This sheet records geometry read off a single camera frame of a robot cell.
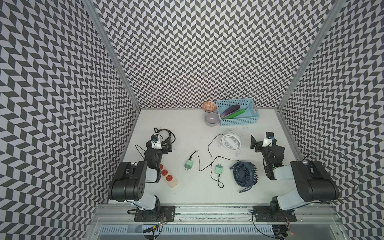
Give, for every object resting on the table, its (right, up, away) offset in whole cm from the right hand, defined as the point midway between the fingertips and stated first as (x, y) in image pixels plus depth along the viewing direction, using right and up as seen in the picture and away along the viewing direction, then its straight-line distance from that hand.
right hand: (258, 137), depth 90 cm
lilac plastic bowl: (-28, +11, +18) cm, 35 cm away
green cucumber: (-7, +15, +21) cm, 27 cm away
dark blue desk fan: (-12, -18, -14) cm, 26 cm away
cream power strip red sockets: (-54, -22, -8) cm, 59 cm away
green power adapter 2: (-25, -19, -3) cm, 31 cm away
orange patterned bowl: (-29, +22, +29) cm, 46 cm away
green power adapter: (-43, -17, -1) cm, 46 cm away
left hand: (-60, -1, 0) cm, 60 cm away
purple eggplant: (-13, +18, +22) cm, 32 cm away
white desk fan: (-16, -2, +1) cm, 16 cm away
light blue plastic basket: (+3, +14, +23) cm, 28 cm away
